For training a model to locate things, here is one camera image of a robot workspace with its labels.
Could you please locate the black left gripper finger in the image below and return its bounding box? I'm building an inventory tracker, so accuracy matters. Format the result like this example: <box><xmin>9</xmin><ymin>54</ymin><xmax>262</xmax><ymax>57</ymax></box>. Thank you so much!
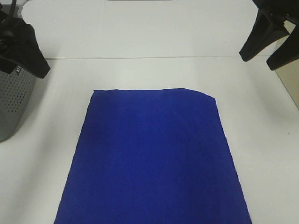
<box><xmin>0</xmin><ymin>18</ymin><xmax>50</xmax><ymax>78</ymax></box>

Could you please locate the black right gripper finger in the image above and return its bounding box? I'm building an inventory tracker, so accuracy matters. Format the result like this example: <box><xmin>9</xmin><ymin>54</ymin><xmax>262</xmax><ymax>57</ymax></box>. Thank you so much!
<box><xmin>240</xmin><ymin>8</ymin><xmax>289</xmax><ymax>62</ymax></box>

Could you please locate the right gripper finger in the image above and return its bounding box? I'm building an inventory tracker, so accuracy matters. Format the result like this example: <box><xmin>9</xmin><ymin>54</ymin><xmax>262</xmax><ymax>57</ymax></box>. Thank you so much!
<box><xmin>266</xmin><ymin>22</ymin><xmax>299</xmax><ymax>70</ymax></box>

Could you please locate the blue towel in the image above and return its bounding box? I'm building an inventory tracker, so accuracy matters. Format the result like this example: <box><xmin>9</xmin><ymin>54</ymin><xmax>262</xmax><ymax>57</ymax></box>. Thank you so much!
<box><xmin>55</xmin><ymin>89</ymin><xmax>251</xmax><ymax>224</ymax></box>

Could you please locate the grey perforated plastic basket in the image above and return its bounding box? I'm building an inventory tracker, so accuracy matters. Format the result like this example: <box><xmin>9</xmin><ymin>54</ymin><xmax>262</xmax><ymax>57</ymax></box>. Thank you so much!
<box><xmin>0</xmin><ymin>66</ymin><xmax>36</xmax><ymax>141</ymax></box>

